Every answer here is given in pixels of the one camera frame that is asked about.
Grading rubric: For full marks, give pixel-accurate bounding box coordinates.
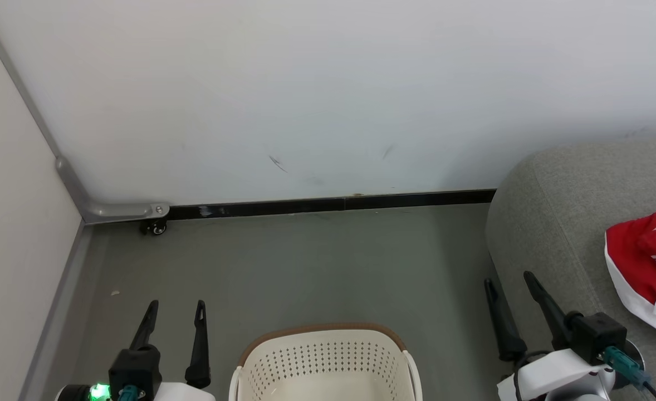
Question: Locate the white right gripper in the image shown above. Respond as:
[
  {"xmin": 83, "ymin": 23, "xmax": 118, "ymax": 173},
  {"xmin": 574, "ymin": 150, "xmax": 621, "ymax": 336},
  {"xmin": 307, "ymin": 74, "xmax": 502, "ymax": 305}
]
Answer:
[{"xmin": 484, "ymin": 271, "xmax": 613, "ymax": 401}]

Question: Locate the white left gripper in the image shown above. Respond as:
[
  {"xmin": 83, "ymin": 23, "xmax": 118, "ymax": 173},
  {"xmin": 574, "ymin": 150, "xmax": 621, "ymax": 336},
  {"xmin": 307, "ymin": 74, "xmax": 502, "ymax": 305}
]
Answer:
[{"xmin": 130, "ymin": 301, "xmax": 217, "ymax": 401}]

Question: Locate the red garment with white hem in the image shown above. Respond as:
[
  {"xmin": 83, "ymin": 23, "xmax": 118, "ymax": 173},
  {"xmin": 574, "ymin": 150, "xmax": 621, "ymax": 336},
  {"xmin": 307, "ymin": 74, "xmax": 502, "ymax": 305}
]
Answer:
[{"xmin": 605, "ymin": 219, "xmax": 656, "ymax": 349}]

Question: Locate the cream perforated laundry basket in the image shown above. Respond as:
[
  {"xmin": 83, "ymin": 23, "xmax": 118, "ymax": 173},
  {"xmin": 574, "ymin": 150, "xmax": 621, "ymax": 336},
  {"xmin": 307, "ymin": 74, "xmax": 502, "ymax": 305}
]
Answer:
[{"xmin": 229, "ymin": 323, "xmax": 423, "ymax": 401}]

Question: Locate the grey fabric sofa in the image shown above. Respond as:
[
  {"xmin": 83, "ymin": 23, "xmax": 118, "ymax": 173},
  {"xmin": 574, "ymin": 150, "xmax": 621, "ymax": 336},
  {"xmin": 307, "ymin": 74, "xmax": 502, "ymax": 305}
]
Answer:
[{"xmin": 485, "ymin": 139, "xmax": 656, "ymax": 401}]

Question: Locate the black baseboard strip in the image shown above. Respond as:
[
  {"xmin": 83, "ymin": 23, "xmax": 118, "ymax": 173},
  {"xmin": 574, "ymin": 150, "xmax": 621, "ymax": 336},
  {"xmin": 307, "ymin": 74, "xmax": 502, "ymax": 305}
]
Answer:
[{"xmin": 169, "ymin": 189, "xmax": 497, "ymax": 220}]

